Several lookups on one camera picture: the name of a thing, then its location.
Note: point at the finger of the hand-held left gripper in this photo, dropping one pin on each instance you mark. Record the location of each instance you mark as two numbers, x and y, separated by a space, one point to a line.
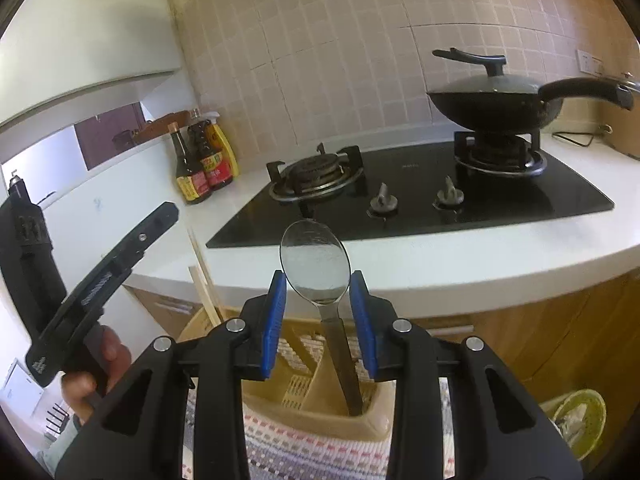
150 232

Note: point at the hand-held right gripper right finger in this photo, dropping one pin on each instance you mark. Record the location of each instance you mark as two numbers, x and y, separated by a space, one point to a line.
362 320

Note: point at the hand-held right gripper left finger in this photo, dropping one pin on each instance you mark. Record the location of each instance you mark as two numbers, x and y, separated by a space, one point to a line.
275 320

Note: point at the metal spoon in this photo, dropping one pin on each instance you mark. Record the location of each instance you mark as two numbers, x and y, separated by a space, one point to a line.
312 260

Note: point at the beige plastic utensil basket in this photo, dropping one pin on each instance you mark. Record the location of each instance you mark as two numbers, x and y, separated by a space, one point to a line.
310 425

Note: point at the person's left hand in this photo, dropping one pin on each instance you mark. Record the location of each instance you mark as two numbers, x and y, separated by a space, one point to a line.
112 355

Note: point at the tall dark soy sauce bottle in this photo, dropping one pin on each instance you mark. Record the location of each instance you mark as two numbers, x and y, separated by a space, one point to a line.
192 180

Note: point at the white panel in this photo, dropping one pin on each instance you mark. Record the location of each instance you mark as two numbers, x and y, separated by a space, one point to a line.
22 390

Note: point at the dark sauce bottle red label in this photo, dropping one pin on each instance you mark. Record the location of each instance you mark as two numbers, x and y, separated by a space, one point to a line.
215 167

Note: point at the brown wooden board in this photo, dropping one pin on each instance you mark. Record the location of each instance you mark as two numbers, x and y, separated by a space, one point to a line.
160 125

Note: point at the yellow bottle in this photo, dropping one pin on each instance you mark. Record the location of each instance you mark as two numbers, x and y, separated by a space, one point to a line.
226 145

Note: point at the black glass gas stove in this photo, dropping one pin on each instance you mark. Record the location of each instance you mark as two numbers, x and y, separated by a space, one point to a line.
425 210

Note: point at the striped woven mat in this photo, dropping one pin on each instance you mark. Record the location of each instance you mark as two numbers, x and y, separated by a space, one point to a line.
310 460

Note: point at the bare gas burner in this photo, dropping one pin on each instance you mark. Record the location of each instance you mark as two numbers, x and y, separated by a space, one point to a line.
312 175

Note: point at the wooden base cabinet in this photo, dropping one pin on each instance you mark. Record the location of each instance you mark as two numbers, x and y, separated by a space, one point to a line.
550 335

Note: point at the gas burner under wok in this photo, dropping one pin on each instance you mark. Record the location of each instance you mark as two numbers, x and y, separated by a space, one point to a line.
500 155

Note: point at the green plastic bin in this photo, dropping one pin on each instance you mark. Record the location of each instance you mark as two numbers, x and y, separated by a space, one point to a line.
585 420

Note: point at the black wok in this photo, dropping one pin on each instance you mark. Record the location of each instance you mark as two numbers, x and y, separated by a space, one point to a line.
490 110

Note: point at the black wok lid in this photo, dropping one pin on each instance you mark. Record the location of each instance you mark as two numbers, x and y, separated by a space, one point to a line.
480 82

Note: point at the white wall cabinet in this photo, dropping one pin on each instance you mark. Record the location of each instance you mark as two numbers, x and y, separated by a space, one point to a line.
90 35

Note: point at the white wall socket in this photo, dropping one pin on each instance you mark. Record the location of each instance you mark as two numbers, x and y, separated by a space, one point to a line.
590 62

